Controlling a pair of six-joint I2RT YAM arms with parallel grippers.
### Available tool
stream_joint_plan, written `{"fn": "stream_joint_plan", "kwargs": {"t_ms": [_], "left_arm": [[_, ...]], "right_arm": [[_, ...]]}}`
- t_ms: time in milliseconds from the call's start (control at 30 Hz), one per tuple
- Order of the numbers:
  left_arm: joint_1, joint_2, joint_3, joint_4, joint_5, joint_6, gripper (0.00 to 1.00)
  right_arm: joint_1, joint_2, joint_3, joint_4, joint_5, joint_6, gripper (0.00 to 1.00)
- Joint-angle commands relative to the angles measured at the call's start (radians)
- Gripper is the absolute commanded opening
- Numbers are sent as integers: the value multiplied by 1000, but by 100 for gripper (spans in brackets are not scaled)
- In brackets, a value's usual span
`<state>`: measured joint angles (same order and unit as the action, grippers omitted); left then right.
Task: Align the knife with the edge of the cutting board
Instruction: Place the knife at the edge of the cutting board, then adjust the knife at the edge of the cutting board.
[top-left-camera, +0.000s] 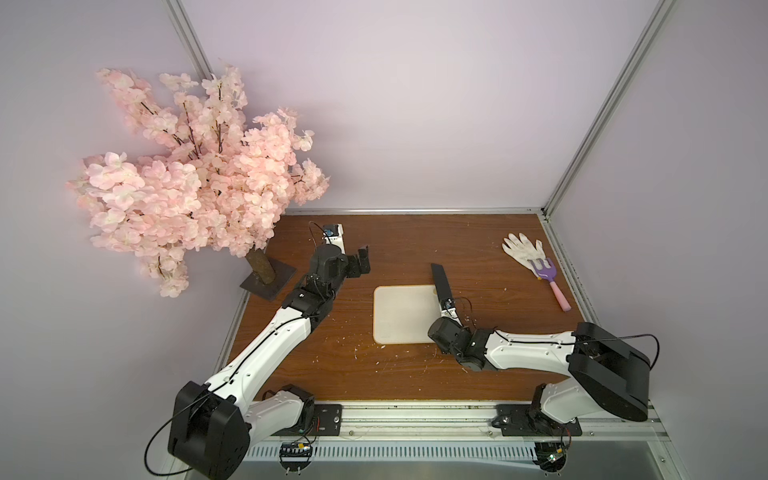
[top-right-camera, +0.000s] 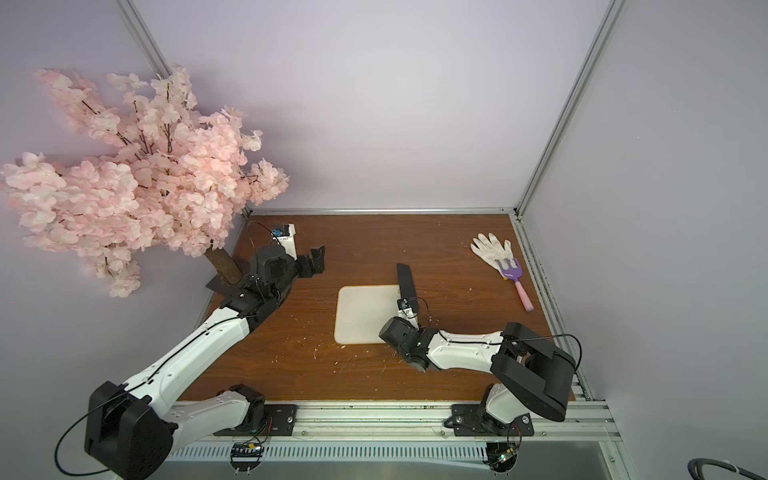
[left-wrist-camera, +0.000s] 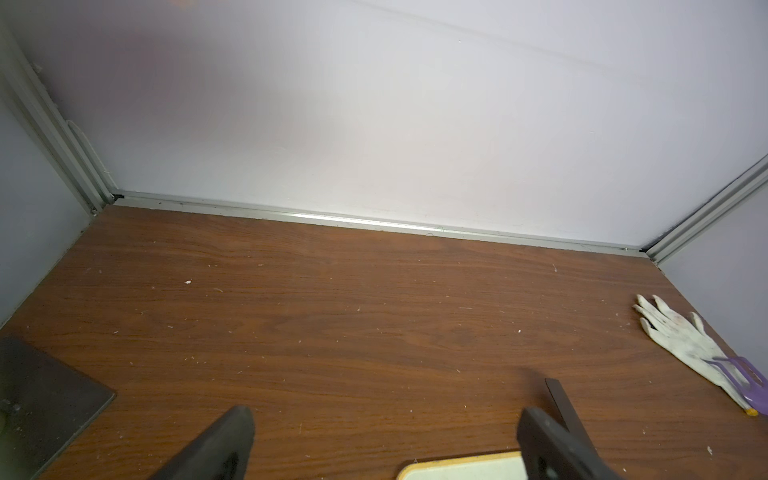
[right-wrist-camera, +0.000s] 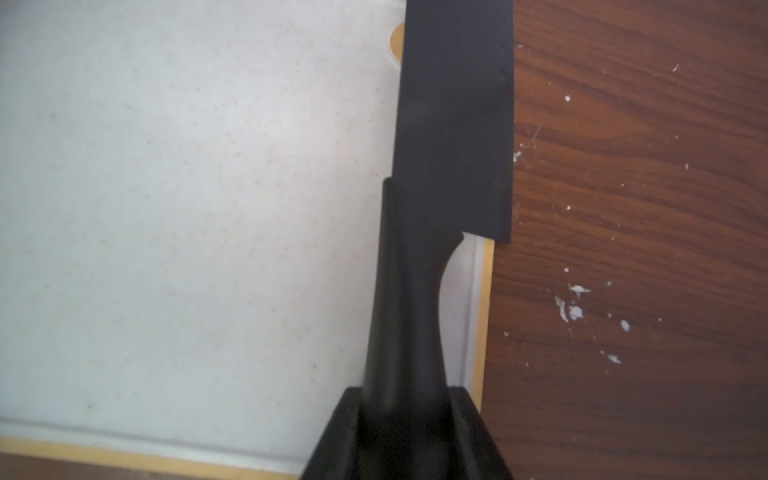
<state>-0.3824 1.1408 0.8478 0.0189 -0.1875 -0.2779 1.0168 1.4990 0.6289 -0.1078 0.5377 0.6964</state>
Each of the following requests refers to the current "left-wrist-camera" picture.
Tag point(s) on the black kitchen knife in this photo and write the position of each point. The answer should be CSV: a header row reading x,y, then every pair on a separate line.
x,y
567,412

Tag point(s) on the dark metal tree base plate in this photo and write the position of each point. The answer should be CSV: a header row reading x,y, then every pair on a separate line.
x,y
45,405

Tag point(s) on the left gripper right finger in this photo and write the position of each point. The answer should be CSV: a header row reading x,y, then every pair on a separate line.
x,y
549,451

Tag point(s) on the white cutting board orange rim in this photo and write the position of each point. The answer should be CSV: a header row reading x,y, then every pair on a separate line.
x,y
499,466

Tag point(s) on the white work glove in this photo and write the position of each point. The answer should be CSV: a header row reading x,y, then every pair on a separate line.
x,y
687,340

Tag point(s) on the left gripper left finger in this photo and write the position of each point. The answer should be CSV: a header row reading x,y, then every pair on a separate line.
x,y
221,451

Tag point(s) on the purple pink toy rake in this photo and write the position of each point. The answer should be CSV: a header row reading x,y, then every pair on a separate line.
x,y
748,381

